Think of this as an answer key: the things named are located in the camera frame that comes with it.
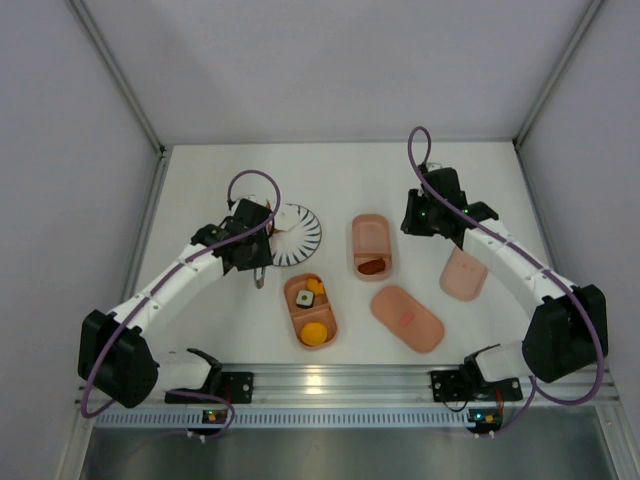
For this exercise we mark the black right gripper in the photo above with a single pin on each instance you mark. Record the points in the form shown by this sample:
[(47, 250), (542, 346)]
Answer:
[(412, 218)]

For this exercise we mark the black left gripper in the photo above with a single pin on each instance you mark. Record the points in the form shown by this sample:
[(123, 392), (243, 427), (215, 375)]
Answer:
[(258, 257)]

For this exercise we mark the pink divided lunch box tray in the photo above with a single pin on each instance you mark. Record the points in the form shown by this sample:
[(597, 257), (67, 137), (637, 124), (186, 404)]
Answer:
[(371, 239)]

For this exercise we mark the brown meat slice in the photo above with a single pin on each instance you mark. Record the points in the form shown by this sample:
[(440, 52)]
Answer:
[(372, 267)]

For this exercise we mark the orange fish shaped food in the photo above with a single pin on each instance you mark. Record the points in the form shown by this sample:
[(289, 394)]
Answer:
[(315, 286)]

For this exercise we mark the orange round dumpling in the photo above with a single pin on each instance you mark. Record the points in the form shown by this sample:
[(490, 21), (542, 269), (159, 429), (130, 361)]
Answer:
[(314, 334)]

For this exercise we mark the metal serving tongs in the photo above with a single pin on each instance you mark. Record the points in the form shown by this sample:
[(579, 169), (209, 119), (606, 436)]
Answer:
[(259, 275)]

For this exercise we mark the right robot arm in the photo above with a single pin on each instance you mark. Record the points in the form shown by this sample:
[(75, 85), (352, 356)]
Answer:
[(567, 323)]

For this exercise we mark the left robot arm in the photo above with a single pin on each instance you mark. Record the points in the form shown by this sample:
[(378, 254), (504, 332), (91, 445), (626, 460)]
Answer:
[(115, 354)]

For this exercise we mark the pink lunch box lid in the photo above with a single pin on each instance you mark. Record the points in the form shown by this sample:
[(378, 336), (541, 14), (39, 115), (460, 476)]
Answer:
[(407, 319)]

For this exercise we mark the blue striped white plate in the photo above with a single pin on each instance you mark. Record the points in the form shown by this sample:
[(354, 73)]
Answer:
[(297, 235)]

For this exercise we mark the sushi roll piece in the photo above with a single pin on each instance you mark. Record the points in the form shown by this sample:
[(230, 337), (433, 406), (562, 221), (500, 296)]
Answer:
[(304, 299)]

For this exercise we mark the light pink inner lid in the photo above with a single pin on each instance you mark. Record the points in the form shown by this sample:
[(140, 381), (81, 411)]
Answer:
[(463, 276)]

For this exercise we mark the aluminium mounting rail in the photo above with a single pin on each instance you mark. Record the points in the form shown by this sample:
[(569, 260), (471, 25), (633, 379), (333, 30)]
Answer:
[(384, 385)]

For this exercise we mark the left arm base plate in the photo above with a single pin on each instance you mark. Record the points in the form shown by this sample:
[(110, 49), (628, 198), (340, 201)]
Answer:
[(234, 387)]

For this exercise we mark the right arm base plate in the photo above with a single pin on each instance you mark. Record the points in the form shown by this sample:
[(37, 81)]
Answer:
[(454, 385)]

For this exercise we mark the left aluminium frame post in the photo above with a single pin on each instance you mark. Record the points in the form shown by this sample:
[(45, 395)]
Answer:
[(89, 26)]

